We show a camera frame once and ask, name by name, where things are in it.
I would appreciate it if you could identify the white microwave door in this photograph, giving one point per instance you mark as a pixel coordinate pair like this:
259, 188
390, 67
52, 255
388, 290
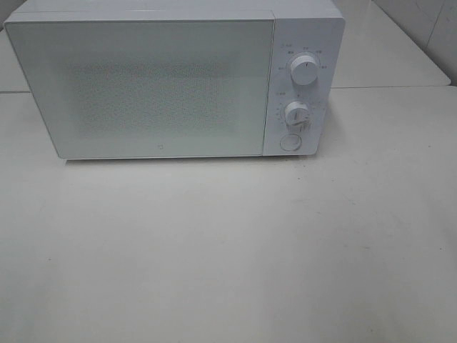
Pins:
109, 90

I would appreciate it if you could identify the upper white power knob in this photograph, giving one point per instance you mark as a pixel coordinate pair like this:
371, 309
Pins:
304, 69

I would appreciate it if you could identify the white microwave oven body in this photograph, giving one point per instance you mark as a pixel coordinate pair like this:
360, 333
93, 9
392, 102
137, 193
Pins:
299, 27

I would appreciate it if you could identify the round door release button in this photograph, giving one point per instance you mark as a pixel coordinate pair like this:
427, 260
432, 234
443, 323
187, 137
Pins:
290, 142

